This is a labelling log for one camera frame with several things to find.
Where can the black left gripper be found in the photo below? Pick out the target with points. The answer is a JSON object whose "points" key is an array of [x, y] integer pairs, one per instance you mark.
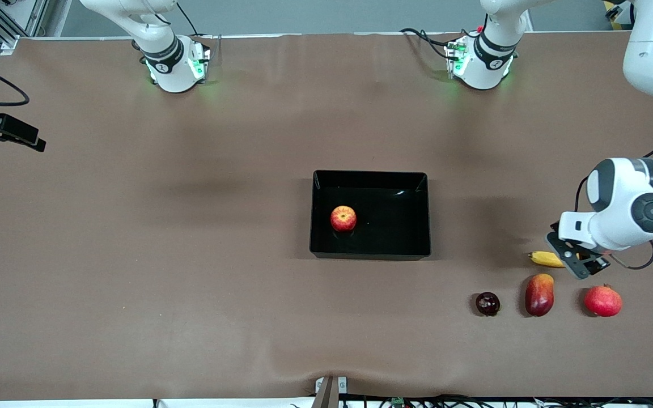
{"points": [[594, 263]]}

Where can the yellow banana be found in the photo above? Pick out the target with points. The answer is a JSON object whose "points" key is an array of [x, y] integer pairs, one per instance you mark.
{"points": [[545, 259]]}

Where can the black plastic box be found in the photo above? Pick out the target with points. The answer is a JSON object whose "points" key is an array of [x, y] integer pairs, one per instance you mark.
{"points": [[389, 226]]}

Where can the red yellow apple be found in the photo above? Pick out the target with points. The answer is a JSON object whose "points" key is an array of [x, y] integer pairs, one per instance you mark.
{"points": [[343, 219]]}

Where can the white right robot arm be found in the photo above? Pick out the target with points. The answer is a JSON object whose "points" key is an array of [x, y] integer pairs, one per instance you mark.
{"points": [[162, 62]]}

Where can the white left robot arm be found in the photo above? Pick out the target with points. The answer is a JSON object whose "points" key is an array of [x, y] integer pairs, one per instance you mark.
{"points": [[621, 209]]}

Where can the red pomegranate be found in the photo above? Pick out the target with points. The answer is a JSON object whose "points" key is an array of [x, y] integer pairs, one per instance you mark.
{"points": [[603, 302]]}

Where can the red orange mango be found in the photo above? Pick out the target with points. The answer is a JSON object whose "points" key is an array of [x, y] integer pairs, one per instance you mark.
{"points": [[539, 296]]}

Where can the dark purple plum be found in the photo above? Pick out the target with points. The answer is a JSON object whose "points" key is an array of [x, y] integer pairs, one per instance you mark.
{"points": [[488, 304]]}

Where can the table cover cloth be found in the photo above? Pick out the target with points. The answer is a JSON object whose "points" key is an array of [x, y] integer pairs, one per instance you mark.
{"points": [[190, 255]]}

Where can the yellow black striped post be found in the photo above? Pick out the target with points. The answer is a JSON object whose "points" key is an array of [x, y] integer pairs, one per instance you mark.
{"points": [[613, 8]]}

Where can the camera mount pole with brackets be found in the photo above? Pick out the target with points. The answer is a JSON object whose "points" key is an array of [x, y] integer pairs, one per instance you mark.
{"points": [[329, 394]]}

